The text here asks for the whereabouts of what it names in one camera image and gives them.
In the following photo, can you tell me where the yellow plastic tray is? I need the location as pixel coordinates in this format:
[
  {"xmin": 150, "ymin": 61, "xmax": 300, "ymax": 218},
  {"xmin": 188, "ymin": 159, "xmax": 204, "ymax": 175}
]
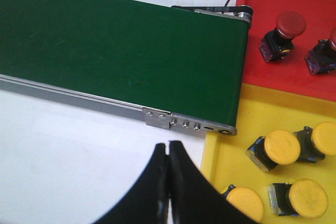
[{"xmin": 201, "ymin": 84, "xmax": 335, "ymax": 223}]

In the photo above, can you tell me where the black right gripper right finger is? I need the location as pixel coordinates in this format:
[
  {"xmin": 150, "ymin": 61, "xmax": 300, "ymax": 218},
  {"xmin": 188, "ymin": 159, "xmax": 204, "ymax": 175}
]
[{"xmin": 169, "ymin": 141, "xmax": 255, "ymax": 223}]

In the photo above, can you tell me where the green conveyor belt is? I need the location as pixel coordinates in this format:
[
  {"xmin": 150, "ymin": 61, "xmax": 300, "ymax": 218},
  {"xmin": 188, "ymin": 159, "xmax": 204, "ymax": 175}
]
[{"xmin": 0, "ymin": 0, "xmax": 250, "ymax": 126}]

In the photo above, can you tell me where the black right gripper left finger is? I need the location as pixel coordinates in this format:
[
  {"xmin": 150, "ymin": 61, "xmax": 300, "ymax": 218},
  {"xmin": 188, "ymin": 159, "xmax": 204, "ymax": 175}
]
[{"xmin": 95, "ymin": 143, "xmax": 169, "ymax": 223}]

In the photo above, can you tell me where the yellow mushroom push button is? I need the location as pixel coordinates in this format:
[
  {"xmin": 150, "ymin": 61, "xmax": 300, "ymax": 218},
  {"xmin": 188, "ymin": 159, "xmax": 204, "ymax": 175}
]
[{"xmin": 220, "ymin": 184, "xmax": 265, "ymax": 223}]

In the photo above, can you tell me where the red plastic tray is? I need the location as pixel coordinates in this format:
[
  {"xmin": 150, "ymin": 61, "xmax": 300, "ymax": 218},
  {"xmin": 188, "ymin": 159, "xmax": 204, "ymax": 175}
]
[{"xmin": 237, "ymin": 0, "xmax": 335, "ymax": 101}]

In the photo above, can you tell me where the red push button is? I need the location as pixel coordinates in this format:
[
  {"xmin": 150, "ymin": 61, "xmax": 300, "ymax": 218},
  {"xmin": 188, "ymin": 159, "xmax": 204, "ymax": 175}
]
[
  {"xmin": 259, "ymin": 11, "xmax": 306, "ymax": 62},
  {"xmin": 305, "ymin": 28, "xmax": 335, "ymax": 75}
]

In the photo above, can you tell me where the steel conveyor support bracket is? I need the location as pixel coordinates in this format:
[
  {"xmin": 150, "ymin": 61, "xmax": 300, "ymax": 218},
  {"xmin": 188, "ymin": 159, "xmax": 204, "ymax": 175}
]
[{"xmin": 142, "ymin": 107, "xmax": 171, "ymax": 130}]

